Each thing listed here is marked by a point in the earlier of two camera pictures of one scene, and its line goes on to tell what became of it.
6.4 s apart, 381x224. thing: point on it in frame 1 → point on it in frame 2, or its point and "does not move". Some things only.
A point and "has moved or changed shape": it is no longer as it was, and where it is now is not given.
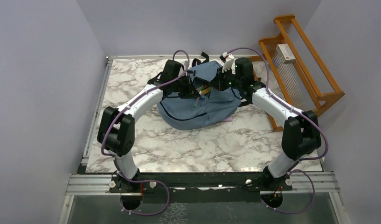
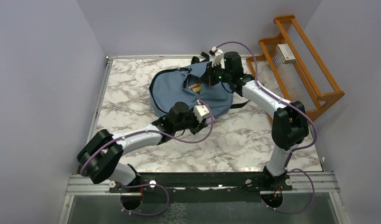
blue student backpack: (212, 107) does not move
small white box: (285, 53) does not move
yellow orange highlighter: (206, 90) has moved or changed shape
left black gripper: (190, 92) → (198, 126)
